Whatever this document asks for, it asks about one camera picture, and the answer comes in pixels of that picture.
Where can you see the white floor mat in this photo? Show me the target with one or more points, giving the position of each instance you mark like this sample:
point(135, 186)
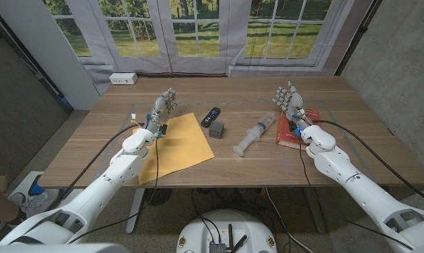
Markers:
point(22, 182)

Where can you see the white column panel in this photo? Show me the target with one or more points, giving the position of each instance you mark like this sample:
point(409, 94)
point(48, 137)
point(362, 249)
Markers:
point(46, 45)

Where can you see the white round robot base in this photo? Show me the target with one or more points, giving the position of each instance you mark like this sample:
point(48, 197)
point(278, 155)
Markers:
point(232, 225)

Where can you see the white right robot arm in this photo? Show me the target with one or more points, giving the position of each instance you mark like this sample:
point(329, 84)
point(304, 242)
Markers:
point(356, 182)

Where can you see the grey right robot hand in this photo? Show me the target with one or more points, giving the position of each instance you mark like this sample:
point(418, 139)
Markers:
point(293, 103)

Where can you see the small grey radio box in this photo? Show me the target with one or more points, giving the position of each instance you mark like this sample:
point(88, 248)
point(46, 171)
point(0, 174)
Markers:
point(217, 247)

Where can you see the blue floor object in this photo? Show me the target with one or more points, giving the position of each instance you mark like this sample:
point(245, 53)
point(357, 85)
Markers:
point(35, 189)

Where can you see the printed window backdrop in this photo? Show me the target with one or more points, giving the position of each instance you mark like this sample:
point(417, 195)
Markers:
point(197, 35)

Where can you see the black round floor disc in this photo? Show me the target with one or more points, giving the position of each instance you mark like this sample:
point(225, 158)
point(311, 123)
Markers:
point(159, 196)

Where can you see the white power strip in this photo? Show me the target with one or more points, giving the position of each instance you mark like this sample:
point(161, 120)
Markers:
point(123, 78)

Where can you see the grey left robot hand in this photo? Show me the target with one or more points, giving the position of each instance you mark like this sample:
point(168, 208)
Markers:
point(159, 112)

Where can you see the yellow manila envelope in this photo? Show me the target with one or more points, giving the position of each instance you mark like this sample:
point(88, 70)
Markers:
point(183, 147)

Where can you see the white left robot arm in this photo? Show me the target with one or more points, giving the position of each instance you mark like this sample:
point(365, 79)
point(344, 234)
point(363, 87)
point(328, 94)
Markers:
point(102, 182)

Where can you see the person's brown trouser leg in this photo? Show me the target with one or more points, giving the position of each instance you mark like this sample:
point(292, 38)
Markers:
point(0, 204)

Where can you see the grey lattice block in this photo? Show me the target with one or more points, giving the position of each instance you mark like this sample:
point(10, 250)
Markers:
point(216, 129)

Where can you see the white table leg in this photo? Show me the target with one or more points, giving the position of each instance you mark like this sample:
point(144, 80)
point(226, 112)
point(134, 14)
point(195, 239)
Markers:
point(317, 218)
point(132, 221)

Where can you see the black TV remote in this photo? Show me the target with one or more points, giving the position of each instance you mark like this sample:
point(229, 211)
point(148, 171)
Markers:
point(210, 117)

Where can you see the red hardcover book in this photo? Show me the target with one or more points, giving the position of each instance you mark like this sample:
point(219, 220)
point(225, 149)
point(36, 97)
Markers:
point(285, 135)

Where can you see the black antenna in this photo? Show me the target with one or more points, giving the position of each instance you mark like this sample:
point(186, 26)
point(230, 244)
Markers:
point(240, 242)
point(230, 235)

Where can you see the clear plastic syringe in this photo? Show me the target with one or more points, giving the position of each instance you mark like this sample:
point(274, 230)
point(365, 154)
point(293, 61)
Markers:
point(255, 133)

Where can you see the black backdrop stand pole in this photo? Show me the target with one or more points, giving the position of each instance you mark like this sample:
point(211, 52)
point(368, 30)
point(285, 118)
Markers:
point(363, 30)

